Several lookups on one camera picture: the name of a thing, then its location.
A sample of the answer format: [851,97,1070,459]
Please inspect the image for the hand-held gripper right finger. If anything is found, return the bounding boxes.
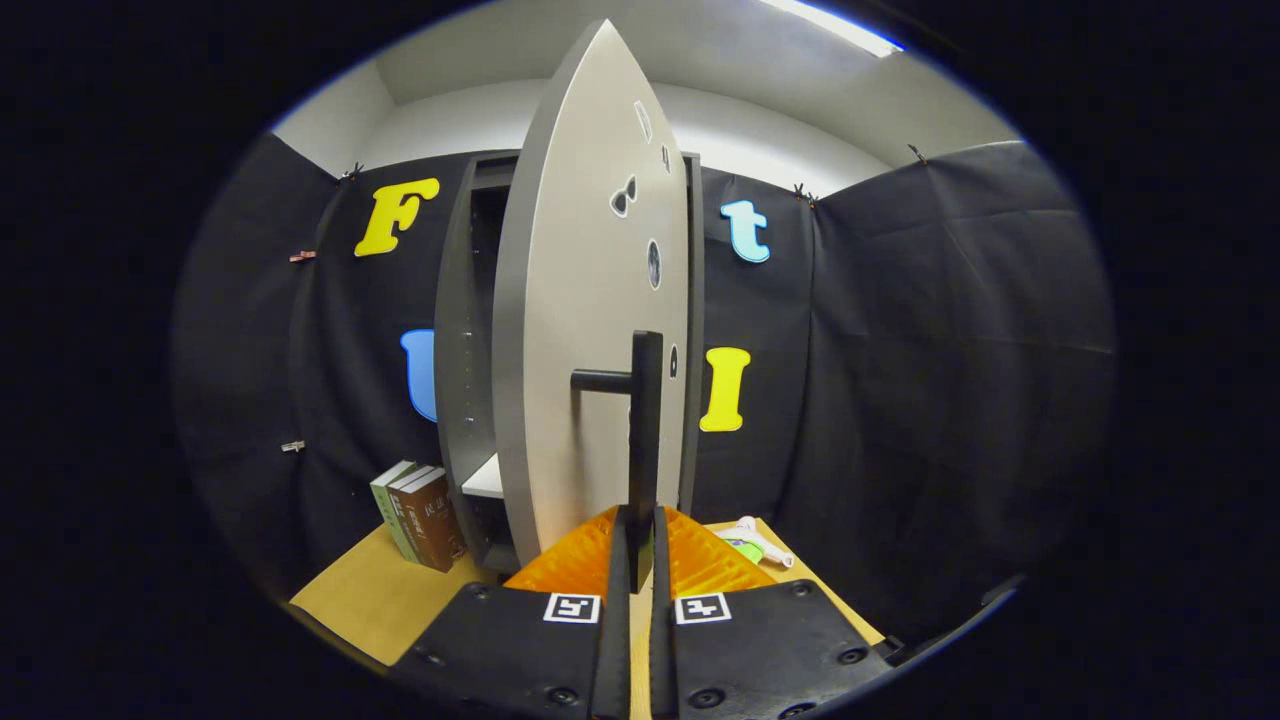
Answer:
[650,505,893,720]

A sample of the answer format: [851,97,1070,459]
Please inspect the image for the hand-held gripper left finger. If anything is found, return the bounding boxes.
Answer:
[388,505,632,720]

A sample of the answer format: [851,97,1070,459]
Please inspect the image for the black door handle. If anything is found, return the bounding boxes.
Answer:
[570,330,665,593]

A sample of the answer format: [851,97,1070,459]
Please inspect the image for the white green toy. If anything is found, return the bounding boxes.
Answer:
[715,516,796,569]

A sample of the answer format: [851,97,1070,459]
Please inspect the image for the white cabinet shelf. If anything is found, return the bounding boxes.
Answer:
[462,452,504,499]

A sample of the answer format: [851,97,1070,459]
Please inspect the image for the thick brown book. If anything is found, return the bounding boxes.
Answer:
[400,468,469,573]

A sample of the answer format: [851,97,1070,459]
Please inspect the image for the thin brown book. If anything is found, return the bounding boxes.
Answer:
[388,465,436,566]

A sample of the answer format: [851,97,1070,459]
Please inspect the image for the green book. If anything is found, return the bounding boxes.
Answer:
[369,460,421,564]

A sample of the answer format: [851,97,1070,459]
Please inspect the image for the grey cabinet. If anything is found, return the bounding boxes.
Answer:
[433,150,706,573]

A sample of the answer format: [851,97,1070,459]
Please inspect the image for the black backdrop cloth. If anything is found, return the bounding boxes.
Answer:
[170,130,1116,641]

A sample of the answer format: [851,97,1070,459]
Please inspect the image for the long ceiling light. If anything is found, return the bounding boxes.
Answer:
[760,0,906,58]

